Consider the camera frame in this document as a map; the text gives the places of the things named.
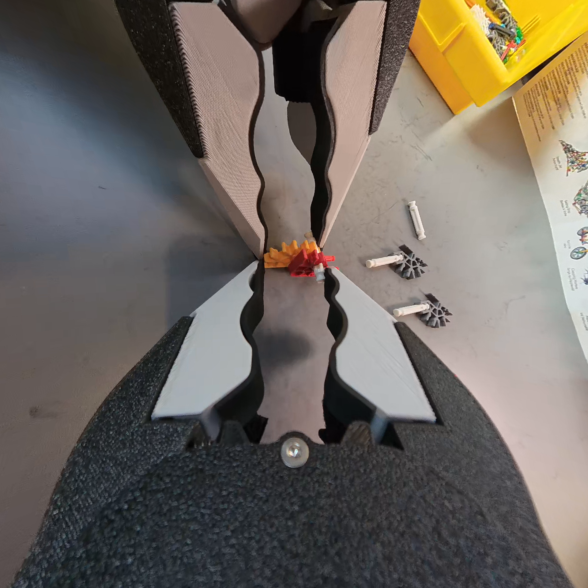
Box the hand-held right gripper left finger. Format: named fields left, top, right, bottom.
left=151, top=261, right=266, bottom=444

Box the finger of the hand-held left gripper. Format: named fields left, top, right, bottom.
left=310, top=0, right=386, bottom=251
left=169, top=0, right=268, bottom=257

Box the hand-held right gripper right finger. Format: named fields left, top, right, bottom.
left=324, top=267, right=437, bottom=444

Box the yellow toy connector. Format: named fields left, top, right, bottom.
left=263, top=240, right=322, bottom=270

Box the red toy connector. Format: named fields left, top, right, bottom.
left=288, top=250, right=336, bottom=277

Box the grey toy connector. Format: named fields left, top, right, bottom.
left=419, top=294, right=453, bottom=328
left=393, top=245, right=428, bottom=279

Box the yellow plastic bin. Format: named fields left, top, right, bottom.
left=408, top=0, right=588, bottom=115

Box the pile of toy building parts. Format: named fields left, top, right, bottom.
left=464, top=0, right=526, bottom=65

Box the folded instruction sheet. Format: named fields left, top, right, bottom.
left=512, top=32, right=588, bottom=364

